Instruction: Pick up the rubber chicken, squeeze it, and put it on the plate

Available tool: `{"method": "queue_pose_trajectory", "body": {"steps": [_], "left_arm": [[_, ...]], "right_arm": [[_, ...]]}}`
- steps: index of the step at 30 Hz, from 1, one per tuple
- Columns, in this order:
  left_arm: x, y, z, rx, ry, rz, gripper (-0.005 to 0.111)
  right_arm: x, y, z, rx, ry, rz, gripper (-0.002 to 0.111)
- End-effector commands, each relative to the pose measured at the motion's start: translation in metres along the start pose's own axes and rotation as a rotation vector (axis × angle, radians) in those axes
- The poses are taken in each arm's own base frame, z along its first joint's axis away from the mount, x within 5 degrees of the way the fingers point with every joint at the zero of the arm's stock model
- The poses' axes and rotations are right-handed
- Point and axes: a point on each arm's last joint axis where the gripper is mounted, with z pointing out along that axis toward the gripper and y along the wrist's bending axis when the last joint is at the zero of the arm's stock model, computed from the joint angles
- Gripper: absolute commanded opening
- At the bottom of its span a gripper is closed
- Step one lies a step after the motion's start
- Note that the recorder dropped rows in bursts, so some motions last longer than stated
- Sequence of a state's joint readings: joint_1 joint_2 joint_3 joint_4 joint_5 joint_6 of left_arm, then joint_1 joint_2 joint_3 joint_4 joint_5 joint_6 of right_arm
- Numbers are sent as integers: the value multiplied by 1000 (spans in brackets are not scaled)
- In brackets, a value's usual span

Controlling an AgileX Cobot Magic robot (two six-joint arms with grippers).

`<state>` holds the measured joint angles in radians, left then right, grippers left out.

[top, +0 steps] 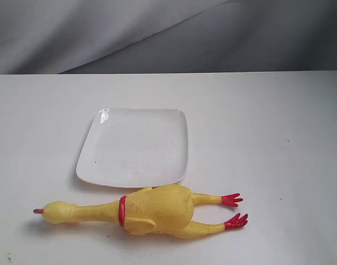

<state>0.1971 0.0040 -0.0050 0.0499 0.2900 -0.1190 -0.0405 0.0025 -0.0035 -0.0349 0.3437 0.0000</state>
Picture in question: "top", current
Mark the yellow rubber chicken toy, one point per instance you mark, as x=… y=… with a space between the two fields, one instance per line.
x=166 y=209

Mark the white square plate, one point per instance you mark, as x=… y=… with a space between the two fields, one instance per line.
x=135 y=148

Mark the grey backdrop cloth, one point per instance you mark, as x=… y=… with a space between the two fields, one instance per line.
x=93 y=37

